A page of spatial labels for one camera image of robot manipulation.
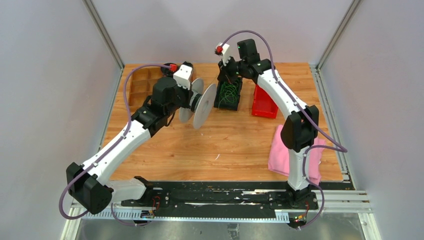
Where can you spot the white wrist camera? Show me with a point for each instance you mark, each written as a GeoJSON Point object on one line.
{"type": "Point", "coordinates": [224, 51]}
{"type": "Point", "coordinates": [183, 76]}

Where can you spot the dark patterned cloth roll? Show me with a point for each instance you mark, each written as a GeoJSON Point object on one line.
{"type": "Point", "coordinates": [189, 64]}

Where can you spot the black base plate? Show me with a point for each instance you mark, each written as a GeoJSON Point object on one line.
{"type": "Point", "coordinates": [223, 199]}

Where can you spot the black plastic bin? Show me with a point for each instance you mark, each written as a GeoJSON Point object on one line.
{"type": "Point", "coordinates": [228, 95]}

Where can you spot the red plastic bin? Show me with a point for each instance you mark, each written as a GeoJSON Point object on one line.
{"type": "Point", "coordinates": [263, 105]}

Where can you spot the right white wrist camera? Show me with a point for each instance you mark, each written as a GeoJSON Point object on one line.
{"type": "Point", "coordinates": [224, 51]}

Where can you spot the grey filament spool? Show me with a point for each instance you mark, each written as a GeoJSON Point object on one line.
{"type": "Point", "coordinates": [200, 104]}

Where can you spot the wooden compartment tray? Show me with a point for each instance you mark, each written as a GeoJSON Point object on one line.
{"type": "Point", "coordinates": [141, 85]}

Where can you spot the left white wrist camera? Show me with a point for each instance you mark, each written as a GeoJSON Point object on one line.
{"type": "Point", "coordinates": [183, 76]}

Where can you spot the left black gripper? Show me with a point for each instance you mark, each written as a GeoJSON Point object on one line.
{"type": "Point", "coordinates": [189, 94]}

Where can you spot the pink cloth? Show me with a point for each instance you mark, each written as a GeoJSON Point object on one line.
{"type": "Point", "coordinates": [278, 160]}

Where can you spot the right aluminium frame rail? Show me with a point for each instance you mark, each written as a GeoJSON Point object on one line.
{"type": "Point", "coordinates": [362, 209]}

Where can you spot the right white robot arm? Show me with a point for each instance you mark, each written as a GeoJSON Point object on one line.
{"type": "Point", "coordinates": [300, 129]}

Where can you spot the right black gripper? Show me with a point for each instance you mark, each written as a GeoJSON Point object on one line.
{"type": "Point", "coordinates": [224, 75]}

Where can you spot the aluminium frame rail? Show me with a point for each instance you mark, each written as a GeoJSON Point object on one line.
{"type": "Point", "coordinates": [362, 209]}
{"type": "Point", "coordinates": [70, 228]}

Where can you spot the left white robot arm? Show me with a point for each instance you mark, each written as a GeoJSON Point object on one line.
{"type": "Point", "coordinates": [89, 183]}

